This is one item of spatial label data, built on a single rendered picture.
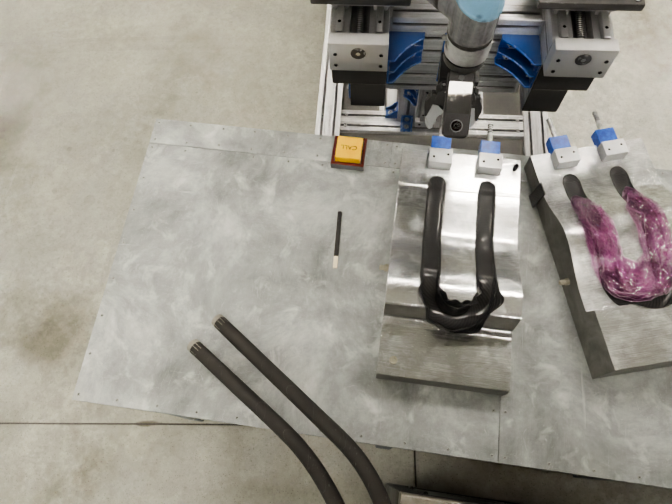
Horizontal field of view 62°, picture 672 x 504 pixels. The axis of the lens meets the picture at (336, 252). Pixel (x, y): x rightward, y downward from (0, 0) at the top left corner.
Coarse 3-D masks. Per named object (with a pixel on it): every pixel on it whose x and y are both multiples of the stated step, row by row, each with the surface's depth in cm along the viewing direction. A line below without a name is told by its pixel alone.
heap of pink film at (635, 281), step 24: (624, 192) 121; (600, 216) 115; (648, 216) 114; (600, 240) 112; (648, 240) 113; (600, 264) 113; (624, 264) 112; (648, 264) 112; (624, 288) 111; (648, 288) 111
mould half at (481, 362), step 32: (416, 160) 123; (512, 160) 122; (416, 192) 121; (448, 192) 120; (512, 192) 120; (416, 224) 118; (448, 224) 118; (512, 224) 118; (416, 256) 113; (448, 256) 113; (512, 256) 114; (416, 288) 108; (448, 288) 108; (512, 288) 108; (384, 320) 113; (416, 320) 113; (512, 320) 106; (384, 352) 111; (416, 352) 111; (448, 352) 111; (480, 352) 111; (448, 384) 110; (480, 384) 108
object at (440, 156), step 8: (440, 120) 126; (440, 128) 125; (432, 136) 124; (440, 136) 124; (432, 144) 123; (440, 144) 123; (448, 144) 123; (432, 152) 121; (440, 152) 121; (448, 152) 121; (432, 160) 120; (440, 160) 120; (448, 160) 120; (432, 168) 123; (440, 168) 122; (448, 168) 122
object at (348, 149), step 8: (344, 136) 132; (344, 144) 132; (352, 144) 132; (360, 144) 131; (336, 152) 131; (344, 152) 131; (352, 152) 131; (360, 152) 131; (336, 160) 132; (344, 160) 131; (352, 160) 131
